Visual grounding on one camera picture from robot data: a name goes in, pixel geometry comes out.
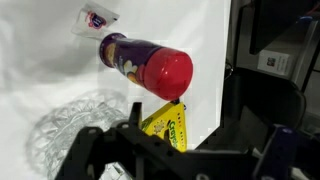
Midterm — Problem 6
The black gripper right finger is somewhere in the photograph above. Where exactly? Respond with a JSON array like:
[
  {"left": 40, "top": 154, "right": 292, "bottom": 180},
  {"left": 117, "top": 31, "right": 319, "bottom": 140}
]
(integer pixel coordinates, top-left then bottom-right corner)
[{"left": 253, "top": 123, "right": 320, "bottom": 180}]

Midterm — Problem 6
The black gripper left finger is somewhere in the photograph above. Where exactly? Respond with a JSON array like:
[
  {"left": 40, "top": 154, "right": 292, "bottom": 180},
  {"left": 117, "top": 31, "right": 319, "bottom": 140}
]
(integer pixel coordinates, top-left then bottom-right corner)
[{"left": 54, "top": 101, "right": 201, "bottom": 180}]

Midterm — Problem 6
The purple container with red lid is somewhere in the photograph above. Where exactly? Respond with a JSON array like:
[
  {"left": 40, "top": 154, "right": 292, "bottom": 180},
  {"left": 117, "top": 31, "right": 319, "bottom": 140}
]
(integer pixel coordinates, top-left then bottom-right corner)
[{"left": 98, "top": 32, "right": 194, "bottom": 102}]

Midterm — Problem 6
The large cut glass bowl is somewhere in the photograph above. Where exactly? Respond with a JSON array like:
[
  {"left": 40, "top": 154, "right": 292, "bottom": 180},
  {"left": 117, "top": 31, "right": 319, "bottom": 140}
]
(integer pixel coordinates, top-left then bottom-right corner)
[{"left": 24, "top": 89, "right": 134, "bottom": 180}]

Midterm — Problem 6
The black office chair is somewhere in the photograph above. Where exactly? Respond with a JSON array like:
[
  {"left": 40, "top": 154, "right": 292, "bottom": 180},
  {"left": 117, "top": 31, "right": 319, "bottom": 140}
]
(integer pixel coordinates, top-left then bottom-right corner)
[{"left": 221, "top": 66, "right": 307, "bottom": 151}]

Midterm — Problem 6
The green yellow crayon box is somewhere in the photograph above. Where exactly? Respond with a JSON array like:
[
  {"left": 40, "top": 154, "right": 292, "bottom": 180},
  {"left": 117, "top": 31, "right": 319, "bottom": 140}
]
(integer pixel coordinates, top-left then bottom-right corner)
[{"left": 140, "top": 100, "right": 188, "bottom": 153}]

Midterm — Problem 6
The white paper sign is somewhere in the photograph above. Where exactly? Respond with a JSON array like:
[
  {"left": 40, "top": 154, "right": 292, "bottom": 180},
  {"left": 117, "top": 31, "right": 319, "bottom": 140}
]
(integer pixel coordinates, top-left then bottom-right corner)
[{"left": 257, "top": 49, "right": 292, "bottom": 76}]

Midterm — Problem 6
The white packet with dark logo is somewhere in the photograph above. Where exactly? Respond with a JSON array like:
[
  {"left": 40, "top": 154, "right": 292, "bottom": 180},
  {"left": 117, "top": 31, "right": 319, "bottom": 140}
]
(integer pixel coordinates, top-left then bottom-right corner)
[{"left": 70, "top": 2, "right": 120, "bottom": 40}]

